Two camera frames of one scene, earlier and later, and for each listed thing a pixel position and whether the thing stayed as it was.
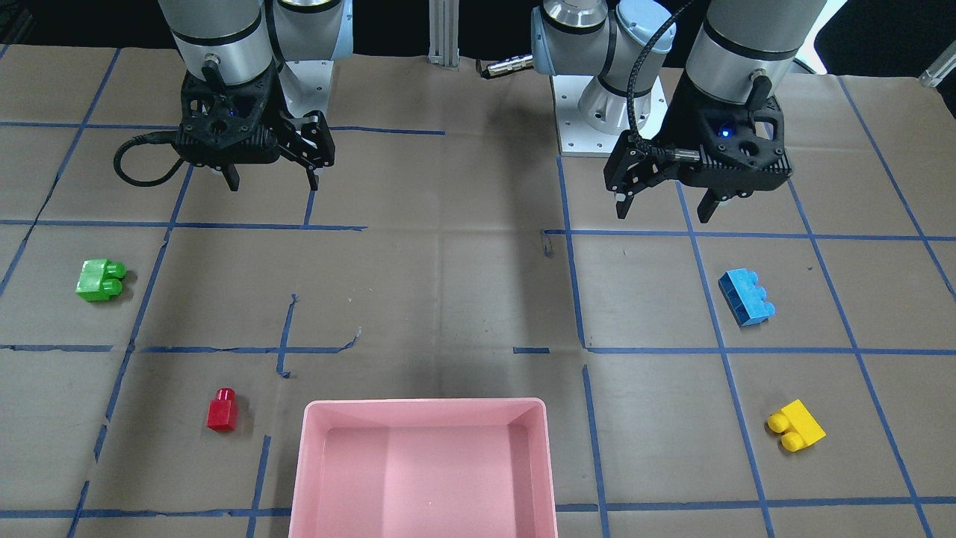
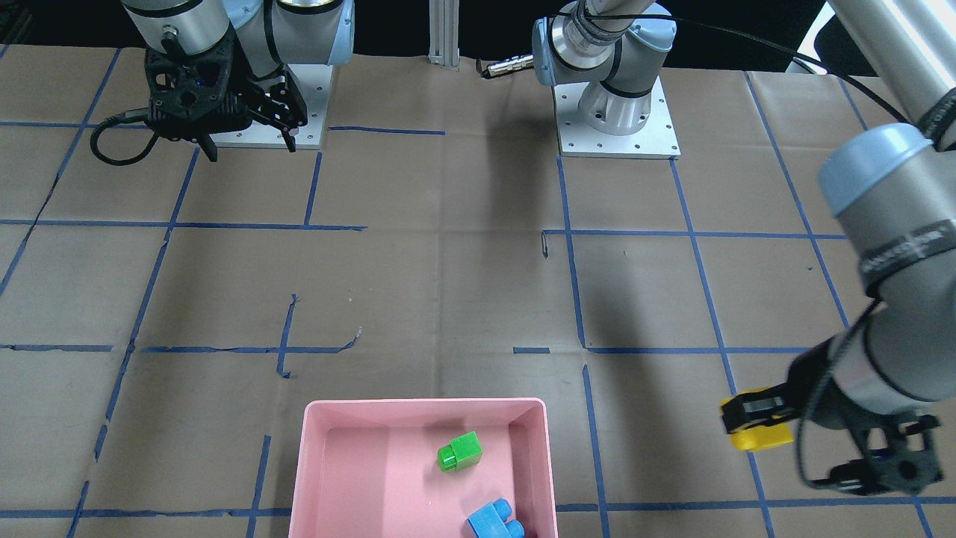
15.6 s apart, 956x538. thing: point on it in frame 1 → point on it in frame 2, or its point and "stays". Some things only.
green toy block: x=99 y=279 → x=463 y=452
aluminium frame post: x=444 y=28 stays
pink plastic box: x=425 y=468 stays
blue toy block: x=745 y=298 → x=489 y=521
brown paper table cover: x=788 y=370 stays
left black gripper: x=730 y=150 → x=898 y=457
